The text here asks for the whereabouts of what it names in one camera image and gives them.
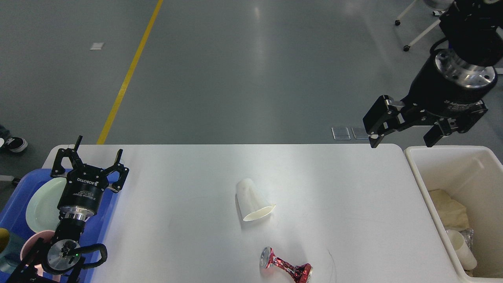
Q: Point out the right floor outlet cover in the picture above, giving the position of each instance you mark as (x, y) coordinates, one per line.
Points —
(360, 133)

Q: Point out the left floor outlet cover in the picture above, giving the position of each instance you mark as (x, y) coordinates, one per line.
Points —
(341, 133)

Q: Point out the beige plastic bin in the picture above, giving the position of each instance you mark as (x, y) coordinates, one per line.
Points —
(473, 176)

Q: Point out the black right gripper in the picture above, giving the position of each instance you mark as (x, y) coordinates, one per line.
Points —
(446, 86)

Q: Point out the brown paper bag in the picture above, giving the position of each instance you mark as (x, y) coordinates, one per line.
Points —
(452, 214)

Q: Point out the person in jeans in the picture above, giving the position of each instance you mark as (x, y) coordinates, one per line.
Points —
(12, 143)

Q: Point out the light green plate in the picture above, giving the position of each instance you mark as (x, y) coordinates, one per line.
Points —
(42, 212)

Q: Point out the white paper cup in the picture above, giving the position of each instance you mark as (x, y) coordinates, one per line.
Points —
(252, 204)
(462, 251)

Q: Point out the pink mug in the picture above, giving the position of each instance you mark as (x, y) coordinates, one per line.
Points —
(46, 235)

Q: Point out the white chair base left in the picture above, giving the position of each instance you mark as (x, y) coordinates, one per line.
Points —
(13, 180)

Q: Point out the dark teal mug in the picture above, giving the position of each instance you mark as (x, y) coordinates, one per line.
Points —
(10, 248)

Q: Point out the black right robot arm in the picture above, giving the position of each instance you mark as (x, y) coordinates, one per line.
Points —
(470, 29)

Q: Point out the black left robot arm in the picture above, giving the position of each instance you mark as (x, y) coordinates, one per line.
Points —
(63, 255)

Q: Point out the floor outlet cover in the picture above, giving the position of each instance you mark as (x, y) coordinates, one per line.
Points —
(360, 133)
(341, 133)

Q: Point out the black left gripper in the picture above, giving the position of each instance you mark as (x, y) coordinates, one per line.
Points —
(85, 184)

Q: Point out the aluminium foil tray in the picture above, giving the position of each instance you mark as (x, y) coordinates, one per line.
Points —
(468, 235)

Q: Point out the blue plastic tray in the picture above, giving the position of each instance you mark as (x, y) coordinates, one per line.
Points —
(13, 217)

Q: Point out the crushed red can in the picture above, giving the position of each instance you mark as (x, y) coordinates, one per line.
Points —
(299, 273)

